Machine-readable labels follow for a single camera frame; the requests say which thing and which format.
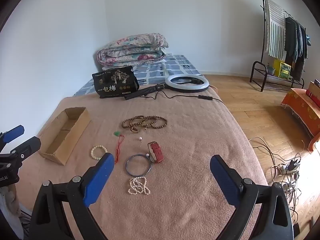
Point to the blue bangle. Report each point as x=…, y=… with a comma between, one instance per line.
x=127, y=166

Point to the black metal clothes rack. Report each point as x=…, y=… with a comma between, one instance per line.
x=258, y=62

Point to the pinkish brown blanket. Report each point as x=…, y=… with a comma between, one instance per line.
x=187, y=130

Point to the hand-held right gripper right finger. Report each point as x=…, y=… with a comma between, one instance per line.
x=225, y=180

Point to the blue plaid bed sheet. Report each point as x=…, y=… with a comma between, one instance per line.
x=155, y=73

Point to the navy flat box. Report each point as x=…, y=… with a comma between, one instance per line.
x=317, y=81

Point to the small potted plant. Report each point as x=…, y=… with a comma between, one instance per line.
x=270, y=69

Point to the tan flat box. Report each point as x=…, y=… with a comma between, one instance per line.
x=313, y=88

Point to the red flat box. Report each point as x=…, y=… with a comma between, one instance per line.
x=312, y=97

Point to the black snack bag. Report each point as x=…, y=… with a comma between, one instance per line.
x=115, y=83

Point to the cardboard box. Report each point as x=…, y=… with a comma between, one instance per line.
x=62, y=135

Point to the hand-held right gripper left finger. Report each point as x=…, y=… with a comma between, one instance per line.
x=97, y=180

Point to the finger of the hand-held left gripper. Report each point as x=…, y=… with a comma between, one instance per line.
x=15, y=132
x=26, y=148

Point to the orange covered side table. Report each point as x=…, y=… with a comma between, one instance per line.
x=300, y=107

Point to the folded floral quilt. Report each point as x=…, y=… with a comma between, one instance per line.
x=132, y=51

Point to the black charger plug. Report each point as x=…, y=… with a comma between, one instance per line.
x=293, y=164

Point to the black folded tripod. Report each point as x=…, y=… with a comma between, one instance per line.
x=140, y=93

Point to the green striped towel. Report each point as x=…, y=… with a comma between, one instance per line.
x=275, y=30

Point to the white power strip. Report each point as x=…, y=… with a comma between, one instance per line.
x=287, y=170

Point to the green and yellow crate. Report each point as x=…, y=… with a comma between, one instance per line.
x=285, y=71

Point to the row of hanging dark clothes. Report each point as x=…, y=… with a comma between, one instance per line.
x=296, y=42

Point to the yellow box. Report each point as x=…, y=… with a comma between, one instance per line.
x=277, y=66

